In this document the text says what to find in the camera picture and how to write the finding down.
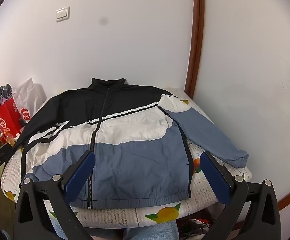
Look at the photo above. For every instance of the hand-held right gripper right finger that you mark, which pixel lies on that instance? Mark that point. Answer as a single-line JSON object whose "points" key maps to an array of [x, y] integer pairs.
{"points": [[216, 177]]}

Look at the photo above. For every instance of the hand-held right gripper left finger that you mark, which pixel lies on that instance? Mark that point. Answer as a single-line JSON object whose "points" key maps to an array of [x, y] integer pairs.
{"points": [[81, 173]]}

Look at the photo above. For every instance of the black white blue jacket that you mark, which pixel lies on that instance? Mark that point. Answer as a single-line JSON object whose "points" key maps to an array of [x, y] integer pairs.
{"points": [[135, 130]]}

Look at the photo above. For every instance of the red paper shopping bag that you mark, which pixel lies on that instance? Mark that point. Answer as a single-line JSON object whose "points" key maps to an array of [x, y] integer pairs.
{"points": [[8, 118]]}

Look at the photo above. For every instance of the plaid cloth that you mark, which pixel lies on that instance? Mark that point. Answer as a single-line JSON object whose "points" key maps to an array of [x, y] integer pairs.
{"points": [[1, 93]]}

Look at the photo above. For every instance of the white plastic bag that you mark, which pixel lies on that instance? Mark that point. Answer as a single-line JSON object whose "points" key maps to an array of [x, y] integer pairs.
{"points": [[31, 95]]}

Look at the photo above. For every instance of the fruit print bed sheet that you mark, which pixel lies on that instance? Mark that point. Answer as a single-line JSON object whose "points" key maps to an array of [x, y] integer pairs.
{"points": [[157, 216]]}

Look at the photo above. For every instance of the brown wooden baseboard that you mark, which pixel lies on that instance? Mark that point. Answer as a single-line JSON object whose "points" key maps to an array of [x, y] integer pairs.
{"points": [[288, 195]]}

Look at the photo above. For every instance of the light blue cloth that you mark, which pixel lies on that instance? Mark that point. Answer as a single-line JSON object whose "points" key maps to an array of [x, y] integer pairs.
{"points": [[150, 231]]}

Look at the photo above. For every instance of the brown wooden door frame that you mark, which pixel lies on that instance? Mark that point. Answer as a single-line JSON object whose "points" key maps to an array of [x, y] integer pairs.
{"points": [[196, 37]]}

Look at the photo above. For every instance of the white wall light switch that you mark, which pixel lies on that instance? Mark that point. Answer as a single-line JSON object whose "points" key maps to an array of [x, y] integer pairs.
{"points": [[62, 14]]}

